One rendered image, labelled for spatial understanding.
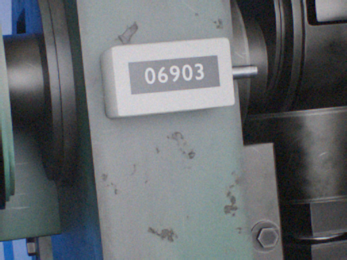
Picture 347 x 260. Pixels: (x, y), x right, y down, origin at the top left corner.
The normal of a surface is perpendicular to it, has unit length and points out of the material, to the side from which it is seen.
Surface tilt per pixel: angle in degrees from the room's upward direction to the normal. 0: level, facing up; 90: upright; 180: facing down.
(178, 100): 90
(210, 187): 90
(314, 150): 100
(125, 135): 90
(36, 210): 90
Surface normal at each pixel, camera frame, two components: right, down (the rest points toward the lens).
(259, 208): 0.24, 0.04
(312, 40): 0.25, 0.32
